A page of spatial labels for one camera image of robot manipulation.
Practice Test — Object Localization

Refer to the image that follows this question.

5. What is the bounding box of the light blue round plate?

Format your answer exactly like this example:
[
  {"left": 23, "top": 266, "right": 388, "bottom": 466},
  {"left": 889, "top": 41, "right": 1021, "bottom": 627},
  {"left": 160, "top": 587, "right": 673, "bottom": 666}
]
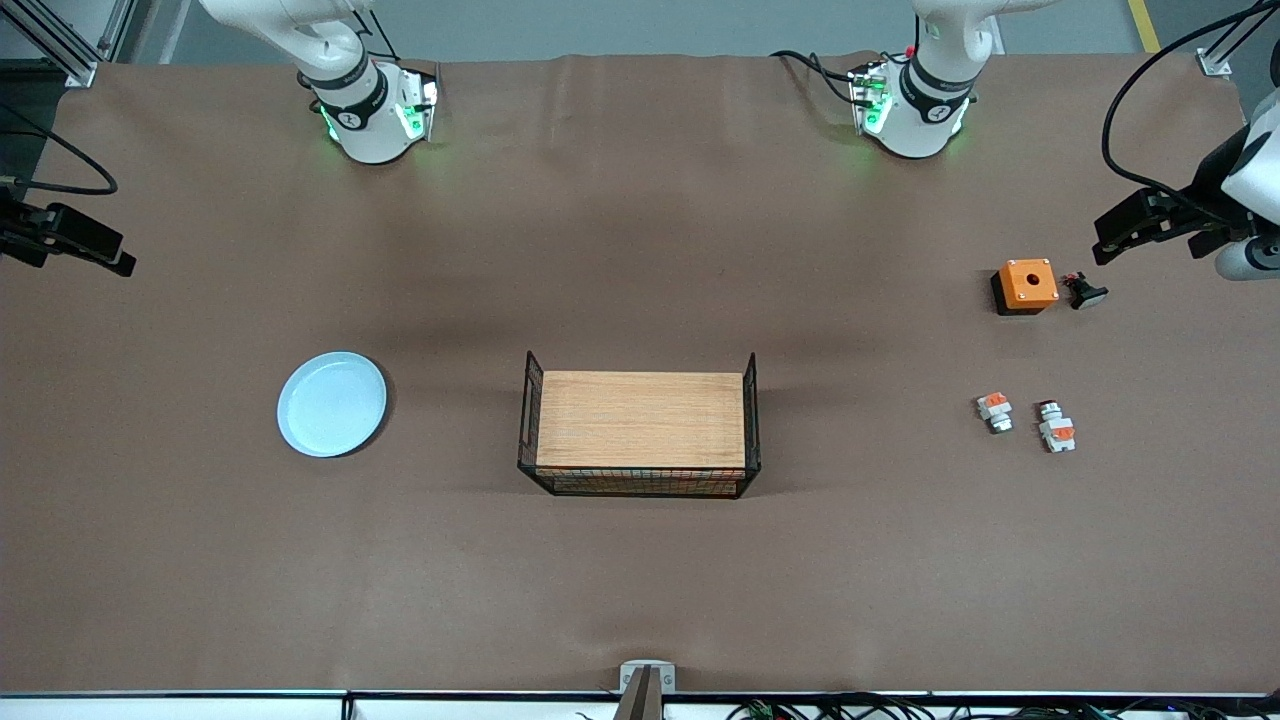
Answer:
[{"left": 276, "top": 351, "right": 389, "bottom": 459}]

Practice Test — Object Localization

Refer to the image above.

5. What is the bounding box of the black push button head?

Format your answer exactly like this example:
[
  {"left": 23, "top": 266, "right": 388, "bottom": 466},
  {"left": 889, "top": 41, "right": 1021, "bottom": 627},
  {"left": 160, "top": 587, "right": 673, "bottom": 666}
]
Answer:
[{"left": 1063, "top": 271, "right": 1110, "bottom": 311}]

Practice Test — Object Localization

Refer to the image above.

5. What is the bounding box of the wooden board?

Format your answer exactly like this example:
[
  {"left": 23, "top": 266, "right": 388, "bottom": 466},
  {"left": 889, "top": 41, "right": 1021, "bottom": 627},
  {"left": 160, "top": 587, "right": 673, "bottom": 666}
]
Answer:
[{"left": 536, "top": 371, "right": 747, "bottom": 471}]

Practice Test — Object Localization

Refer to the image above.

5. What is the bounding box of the brown table cover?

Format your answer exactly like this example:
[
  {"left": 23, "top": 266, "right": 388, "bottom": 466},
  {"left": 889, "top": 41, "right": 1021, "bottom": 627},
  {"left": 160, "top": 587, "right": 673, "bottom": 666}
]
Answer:
[{"left": 0, "top": 50, "right": 1280, "bottom": 697}]

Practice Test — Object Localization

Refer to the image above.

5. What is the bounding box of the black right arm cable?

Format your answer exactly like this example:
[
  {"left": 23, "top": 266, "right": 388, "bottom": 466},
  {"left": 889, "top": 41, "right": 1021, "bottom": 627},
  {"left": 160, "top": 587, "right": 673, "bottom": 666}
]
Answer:
[{"left": 0, "top": 100, "right": 120, "bottom": 197}]

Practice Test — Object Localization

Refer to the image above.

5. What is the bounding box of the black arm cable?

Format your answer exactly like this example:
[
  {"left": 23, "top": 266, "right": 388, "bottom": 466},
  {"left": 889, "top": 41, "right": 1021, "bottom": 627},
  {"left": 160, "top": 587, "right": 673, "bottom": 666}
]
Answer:
[
  {"left": 0, "top": 100, "right": 120, "bottom": 197},
  {"left": 1101, "top": 0, "right": 1280, "bottom": 201}
]

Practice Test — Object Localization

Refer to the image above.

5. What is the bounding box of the orange button enclosure box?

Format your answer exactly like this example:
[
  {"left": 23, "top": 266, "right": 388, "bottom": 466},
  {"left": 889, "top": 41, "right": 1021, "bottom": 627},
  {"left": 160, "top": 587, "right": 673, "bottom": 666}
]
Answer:
[{"left": 990, "top": 258, "right": 1060, "bottom": 317}]

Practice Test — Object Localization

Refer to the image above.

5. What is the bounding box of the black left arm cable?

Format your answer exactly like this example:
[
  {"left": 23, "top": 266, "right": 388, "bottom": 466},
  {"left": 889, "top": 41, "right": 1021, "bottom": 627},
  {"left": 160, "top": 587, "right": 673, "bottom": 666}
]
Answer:
[{"left": 1101, "top": 0, "right": 1280, "bottom": 201}]

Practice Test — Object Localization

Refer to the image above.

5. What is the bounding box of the aluminium frame profile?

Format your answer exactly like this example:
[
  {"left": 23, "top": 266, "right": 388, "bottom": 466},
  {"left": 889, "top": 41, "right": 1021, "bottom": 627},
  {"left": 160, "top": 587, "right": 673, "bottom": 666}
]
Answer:
[
  {"left": 0, "top": 0, "right": 138, "bottom": 89},
  {"left": 1196, "top": 0, "right": 1280, "bottom": 79}
]

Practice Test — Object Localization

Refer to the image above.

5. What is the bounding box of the black base cable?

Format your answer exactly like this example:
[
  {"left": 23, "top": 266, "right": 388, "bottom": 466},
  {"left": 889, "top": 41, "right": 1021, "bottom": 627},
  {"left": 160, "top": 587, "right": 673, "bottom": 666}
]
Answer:
[{"left": 769, "top": 49, "right": 873, "bottom": 107}]

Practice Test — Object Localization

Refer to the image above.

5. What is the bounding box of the black wire basket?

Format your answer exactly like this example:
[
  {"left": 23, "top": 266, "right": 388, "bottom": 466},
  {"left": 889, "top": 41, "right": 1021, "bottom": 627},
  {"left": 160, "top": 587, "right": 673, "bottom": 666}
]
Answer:
[{"left": 517, "top": 350, "right": 763, "bottom": 500}]

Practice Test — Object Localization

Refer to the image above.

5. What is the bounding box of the white table edge rail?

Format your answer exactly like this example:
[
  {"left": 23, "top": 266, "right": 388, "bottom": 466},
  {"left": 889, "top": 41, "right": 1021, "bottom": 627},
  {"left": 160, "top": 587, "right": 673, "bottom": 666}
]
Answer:
[{"left": 0, "top": 690, "right": 1280, "bottom": 720}]

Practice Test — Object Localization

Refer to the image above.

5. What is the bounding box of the black cable bundle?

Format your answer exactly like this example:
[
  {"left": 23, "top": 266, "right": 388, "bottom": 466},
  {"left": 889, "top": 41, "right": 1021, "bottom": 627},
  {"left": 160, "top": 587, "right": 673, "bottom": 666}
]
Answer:
[{"left": 725, "top": 693, "right": 1280, "bottom": 720}]

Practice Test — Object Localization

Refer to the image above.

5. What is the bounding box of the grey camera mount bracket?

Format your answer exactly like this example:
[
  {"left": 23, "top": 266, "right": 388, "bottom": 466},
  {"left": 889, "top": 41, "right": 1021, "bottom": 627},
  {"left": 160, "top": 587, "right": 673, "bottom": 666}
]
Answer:
[{"left": 618, "top": 660, "right": 677, "bottom": 720}]

